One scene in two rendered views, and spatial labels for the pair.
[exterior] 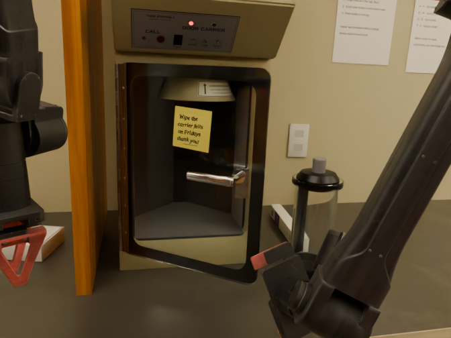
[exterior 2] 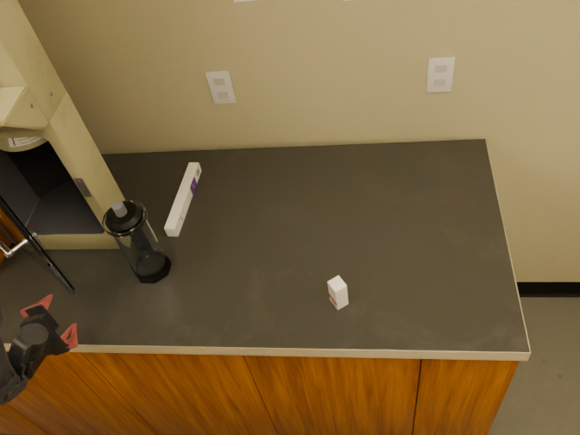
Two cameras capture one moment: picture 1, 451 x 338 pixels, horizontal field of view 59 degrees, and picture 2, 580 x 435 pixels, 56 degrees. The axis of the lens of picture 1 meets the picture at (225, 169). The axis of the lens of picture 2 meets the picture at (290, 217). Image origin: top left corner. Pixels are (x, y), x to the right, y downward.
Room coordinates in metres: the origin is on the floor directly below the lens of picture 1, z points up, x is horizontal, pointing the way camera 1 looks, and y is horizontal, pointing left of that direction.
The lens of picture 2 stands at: (0.18, -0.97, 2.13)
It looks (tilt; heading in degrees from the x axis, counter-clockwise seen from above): 50 degrees down; 27
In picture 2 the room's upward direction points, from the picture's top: 11 degrees counter-clockwise
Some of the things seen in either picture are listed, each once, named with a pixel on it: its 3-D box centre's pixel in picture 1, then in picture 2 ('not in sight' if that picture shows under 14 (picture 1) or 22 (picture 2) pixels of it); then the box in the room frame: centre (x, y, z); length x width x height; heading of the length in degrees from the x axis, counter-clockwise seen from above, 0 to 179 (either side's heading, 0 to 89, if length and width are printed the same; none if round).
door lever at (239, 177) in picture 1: (215, 176); (8, 241); (0.68, 0.02, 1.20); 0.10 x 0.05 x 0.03; 67
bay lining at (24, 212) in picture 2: not in sight; (48, 156); (0.96, 0.10, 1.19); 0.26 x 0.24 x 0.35; 103
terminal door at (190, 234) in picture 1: (186, 172); (6, 222); (0.74, 0.07, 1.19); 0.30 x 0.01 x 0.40; 67
